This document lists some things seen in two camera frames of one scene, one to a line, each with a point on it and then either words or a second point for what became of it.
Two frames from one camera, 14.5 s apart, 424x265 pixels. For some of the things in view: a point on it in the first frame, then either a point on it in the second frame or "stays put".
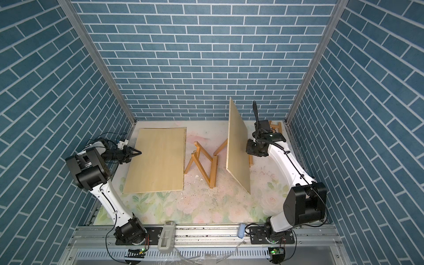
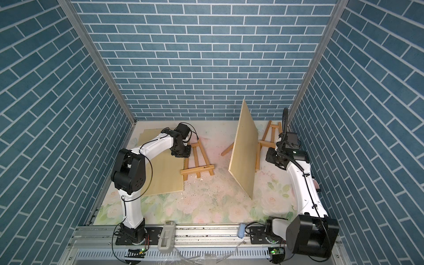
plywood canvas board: [160, 166] stays put
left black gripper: [126, 154] to [186, 154]
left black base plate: [153, 236] stays put
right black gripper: [248, 149] to [269, 157]
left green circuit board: [139, 253] stays put
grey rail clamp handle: [167, 242] stays put
